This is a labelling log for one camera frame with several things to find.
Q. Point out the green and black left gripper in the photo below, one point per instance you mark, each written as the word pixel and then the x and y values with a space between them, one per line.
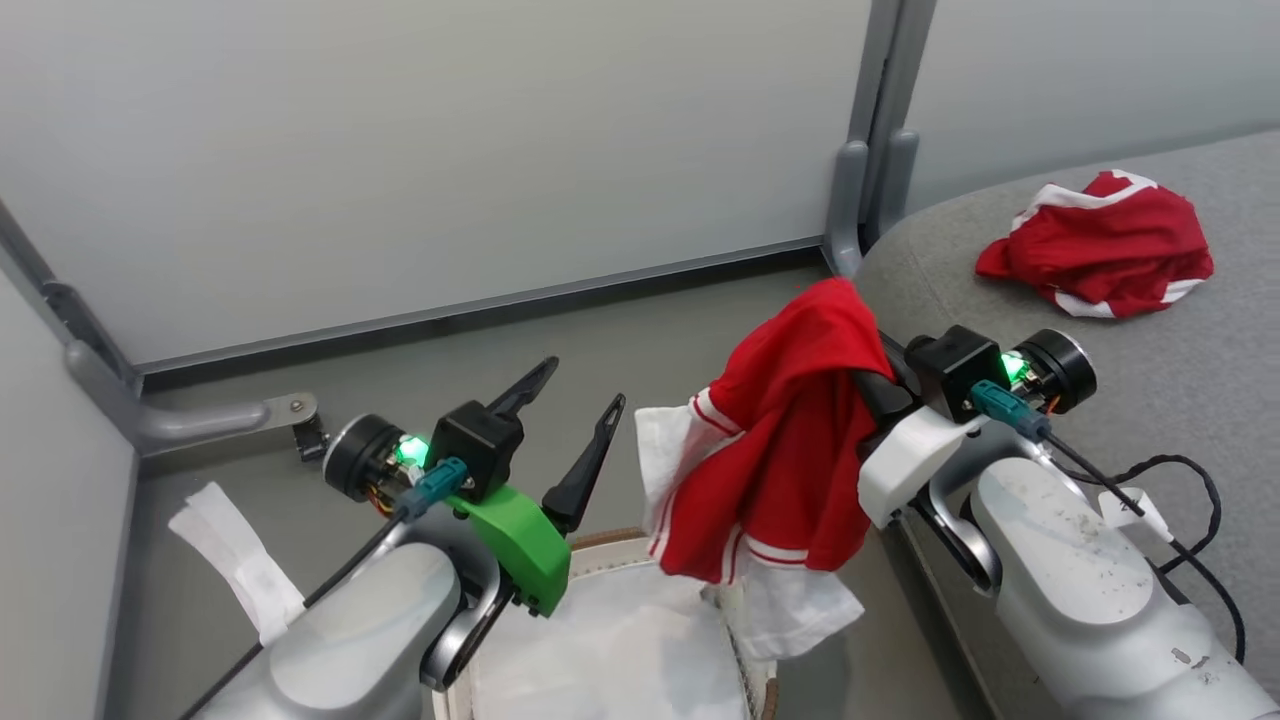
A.
pixel 525 545

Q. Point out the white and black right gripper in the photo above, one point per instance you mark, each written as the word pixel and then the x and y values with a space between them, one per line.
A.
pixel 900 460

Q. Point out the red and white jersey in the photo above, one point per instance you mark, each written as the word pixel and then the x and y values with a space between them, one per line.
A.
pixel 780 450

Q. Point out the red and white shirt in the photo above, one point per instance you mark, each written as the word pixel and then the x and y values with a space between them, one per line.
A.
pixel 1100 250

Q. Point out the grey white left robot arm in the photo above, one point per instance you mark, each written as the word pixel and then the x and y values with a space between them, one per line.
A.
pixel 350 640

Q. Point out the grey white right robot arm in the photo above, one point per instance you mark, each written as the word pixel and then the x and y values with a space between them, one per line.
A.
pixel 1080 590

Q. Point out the grey fabric sofa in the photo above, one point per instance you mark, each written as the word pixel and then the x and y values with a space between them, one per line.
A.
pixel 1180 400

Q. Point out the black caster wheel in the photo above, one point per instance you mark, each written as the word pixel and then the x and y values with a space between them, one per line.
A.
pixel 311 440

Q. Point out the round wicker laundry basket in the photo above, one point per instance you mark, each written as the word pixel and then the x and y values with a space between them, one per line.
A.
pixel 765 690

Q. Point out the white tape strip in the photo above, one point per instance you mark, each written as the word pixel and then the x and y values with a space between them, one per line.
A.
pixel 245 570

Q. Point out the grey metal partition foot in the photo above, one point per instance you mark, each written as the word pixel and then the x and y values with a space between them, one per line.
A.
pixel 200 420

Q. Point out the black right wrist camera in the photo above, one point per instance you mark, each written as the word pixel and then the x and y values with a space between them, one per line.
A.
pixel 955 370

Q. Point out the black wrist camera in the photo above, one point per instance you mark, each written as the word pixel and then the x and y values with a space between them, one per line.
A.
pixel 955 370
pixel 480 445

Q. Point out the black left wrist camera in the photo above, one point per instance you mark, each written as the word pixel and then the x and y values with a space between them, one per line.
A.
pixel 480 445

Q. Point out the grey partition bottom rail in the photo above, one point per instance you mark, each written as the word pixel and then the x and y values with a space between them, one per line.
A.
pixel 480 308

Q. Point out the grey partition post foot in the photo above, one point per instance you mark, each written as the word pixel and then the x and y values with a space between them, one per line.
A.
pixel 897 180
pixel 846 200

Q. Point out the grey partition corner post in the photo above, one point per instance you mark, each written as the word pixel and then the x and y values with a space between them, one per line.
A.
pixel 885 60
pixel 60 300

